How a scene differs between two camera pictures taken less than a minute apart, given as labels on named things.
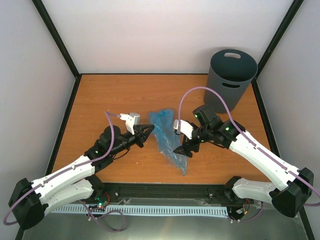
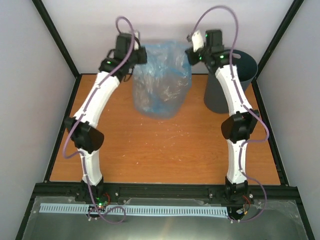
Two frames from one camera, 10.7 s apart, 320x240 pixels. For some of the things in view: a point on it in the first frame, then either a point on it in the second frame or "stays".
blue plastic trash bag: x=163 y=123 → x=162 y=86
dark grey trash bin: x=231 y=73 stays
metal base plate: x=245 y=221 stays
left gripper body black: x=123 y=146 → x=143 y=60
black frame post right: x=289 y=16 stays
